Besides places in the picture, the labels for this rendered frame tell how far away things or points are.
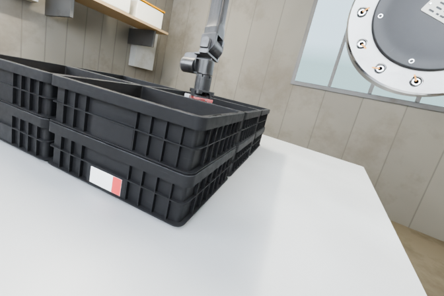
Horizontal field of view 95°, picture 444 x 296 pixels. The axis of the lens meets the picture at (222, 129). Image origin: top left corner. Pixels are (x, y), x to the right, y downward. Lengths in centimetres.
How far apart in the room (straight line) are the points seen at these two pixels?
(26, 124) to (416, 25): 81
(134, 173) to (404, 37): 49
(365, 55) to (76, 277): 50
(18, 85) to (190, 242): 58
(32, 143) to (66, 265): 40
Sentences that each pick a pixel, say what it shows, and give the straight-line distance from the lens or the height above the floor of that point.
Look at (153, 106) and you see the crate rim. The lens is 40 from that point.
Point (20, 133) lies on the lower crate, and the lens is 75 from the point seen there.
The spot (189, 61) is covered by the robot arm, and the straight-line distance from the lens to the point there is 78.
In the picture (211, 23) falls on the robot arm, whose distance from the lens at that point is 80.
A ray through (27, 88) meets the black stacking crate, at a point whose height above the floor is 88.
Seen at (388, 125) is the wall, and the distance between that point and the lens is 287.
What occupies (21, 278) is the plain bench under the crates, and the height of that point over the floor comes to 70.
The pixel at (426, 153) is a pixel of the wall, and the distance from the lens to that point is 297.
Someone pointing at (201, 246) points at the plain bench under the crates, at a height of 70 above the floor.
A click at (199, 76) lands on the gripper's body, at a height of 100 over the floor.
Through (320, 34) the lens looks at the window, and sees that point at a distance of 299.
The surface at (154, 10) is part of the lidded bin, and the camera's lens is 323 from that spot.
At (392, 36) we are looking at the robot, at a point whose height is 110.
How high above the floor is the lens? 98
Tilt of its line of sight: 11 degrees down
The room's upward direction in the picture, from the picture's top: 13 degrees clockwise
